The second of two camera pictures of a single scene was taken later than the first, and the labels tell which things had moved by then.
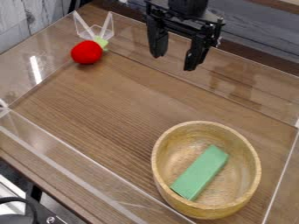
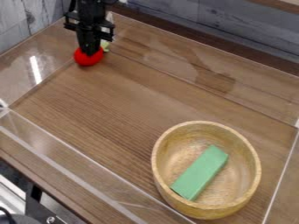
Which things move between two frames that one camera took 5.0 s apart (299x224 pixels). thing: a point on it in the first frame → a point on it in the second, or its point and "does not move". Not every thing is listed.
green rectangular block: [200, 172] does not move
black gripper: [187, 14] → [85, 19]
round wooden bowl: [205, 168] does not move
